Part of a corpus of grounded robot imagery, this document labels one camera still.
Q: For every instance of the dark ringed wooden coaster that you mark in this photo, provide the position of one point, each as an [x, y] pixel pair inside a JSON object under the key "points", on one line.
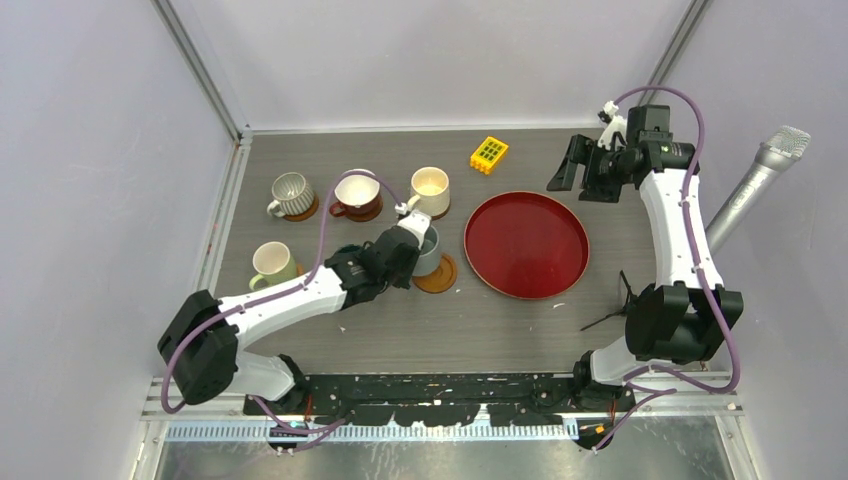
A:
{"points": [[441, 279]]}

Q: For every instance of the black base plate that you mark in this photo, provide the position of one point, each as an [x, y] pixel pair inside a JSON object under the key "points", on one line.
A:
{"points": [[441, 400]]}

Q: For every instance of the red round tray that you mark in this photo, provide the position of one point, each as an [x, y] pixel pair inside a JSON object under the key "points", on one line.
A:
{"points": [[526, 245]]}

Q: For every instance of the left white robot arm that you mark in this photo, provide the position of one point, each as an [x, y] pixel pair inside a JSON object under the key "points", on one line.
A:
{"points": [[205, 345]]}

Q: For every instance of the pale green cup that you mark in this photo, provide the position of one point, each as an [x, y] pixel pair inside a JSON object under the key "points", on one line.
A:
{"points": [[273, 263]]}

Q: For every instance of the cream mug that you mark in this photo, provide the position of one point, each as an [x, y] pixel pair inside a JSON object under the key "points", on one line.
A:
{"points": [[429, 190]]}

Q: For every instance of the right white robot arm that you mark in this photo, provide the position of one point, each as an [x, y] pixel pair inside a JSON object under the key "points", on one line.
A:
{"points": [[684, 316]]}

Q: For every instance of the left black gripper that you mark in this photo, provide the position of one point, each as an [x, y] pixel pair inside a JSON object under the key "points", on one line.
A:
{"points": [[404, 280]]}

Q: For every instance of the dark green cup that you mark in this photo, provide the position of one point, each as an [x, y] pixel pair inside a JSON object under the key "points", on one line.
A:
{"points": [[345, 253]]}

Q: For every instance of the yellow toy brick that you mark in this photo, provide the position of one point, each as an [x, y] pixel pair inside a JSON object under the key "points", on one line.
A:
{"points": [[488, 155]]}

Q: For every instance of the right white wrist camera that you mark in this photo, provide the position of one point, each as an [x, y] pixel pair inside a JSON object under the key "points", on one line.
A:
{"points": [[613, 135]]}

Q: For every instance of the silver microphone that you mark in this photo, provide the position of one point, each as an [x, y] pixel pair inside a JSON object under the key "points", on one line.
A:
{"points": [[774, 156]]}

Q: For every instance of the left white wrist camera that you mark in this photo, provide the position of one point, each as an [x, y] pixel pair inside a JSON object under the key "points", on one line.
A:
{"points": [[414, 221]]}

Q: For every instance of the grey ribbed cup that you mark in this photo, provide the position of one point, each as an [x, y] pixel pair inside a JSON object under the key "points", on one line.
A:
{"points": [[291, 194]]}

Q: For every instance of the grey green mug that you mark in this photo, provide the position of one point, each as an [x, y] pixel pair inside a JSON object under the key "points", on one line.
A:
{"points": [[430, 254]]}

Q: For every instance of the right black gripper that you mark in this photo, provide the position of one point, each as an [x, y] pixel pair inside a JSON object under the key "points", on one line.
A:
{"points": [[582, 150]]}

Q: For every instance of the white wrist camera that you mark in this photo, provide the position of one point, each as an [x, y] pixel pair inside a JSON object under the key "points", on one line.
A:
{"points": [[613, 135], [414, 221]]}

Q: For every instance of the aluminium frame rail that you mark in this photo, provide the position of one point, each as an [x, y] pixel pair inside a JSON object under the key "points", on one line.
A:
{"points": [[234, 417]]}

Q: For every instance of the white bowl cup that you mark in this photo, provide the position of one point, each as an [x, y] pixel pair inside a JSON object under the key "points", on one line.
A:
{"points": [[357, 189]]}

